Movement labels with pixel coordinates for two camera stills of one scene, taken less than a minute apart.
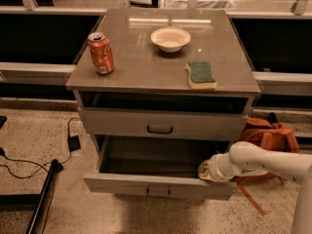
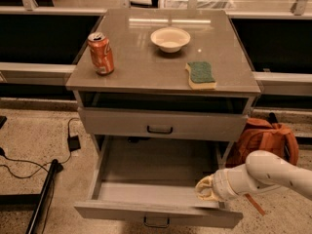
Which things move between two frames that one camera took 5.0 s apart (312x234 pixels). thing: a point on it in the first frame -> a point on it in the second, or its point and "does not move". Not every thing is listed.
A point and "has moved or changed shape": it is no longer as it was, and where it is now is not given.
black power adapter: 73,142 does not move
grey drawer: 163,167 has moved or changed shape
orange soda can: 101,54 does not move
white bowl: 171,39 does not move
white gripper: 214,170 -> 221,184
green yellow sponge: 201,75 does not move
